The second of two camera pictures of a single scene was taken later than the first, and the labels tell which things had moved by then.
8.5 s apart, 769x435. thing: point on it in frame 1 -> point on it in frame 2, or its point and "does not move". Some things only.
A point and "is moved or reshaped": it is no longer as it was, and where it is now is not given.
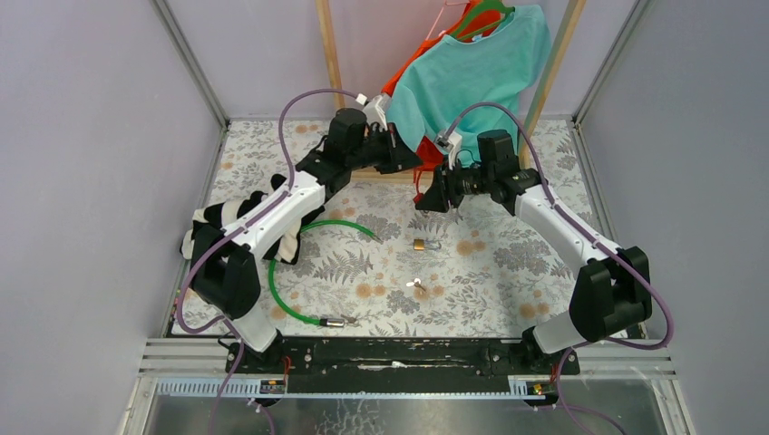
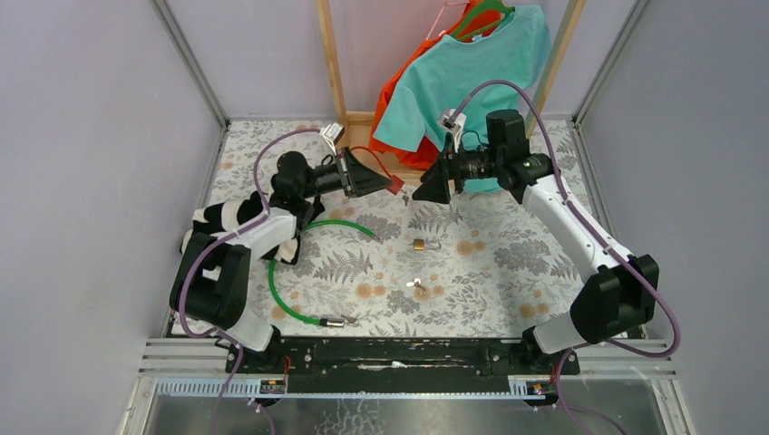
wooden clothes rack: x=535 y=111 does not move
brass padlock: x=422 y=245 does not move
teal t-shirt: x=453 y=74 does not move
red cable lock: x=419 y=196 is moved or reshaped
